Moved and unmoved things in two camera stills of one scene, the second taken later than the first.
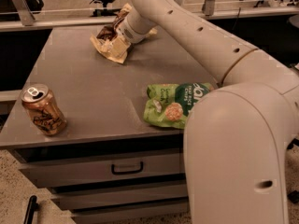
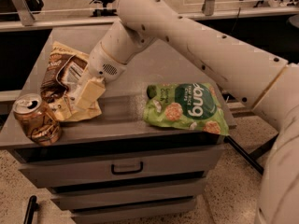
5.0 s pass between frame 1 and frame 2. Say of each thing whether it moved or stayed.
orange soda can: moved
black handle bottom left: stayed
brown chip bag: moved
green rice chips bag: stayed
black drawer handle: stayed
